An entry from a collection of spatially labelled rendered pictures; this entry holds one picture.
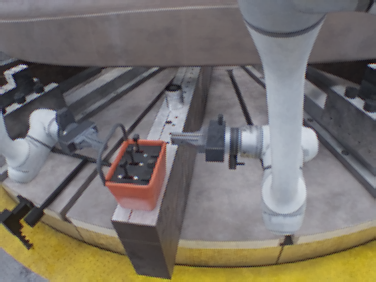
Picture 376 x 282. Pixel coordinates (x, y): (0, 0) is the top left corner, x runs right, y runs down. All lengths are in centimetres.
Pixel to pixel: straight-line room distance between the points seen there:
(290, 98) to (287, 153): 11
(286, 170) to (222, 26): 78
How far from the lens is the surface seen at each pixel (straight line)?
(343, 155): 159
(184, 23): 115
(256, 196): 130
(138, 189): 68
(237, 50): 118
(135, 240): 85
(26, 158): 97
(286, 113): 43
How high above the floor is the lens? 129
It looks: 38 degrees down
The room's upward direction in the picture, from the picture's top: 5 degrees counter-clockwise
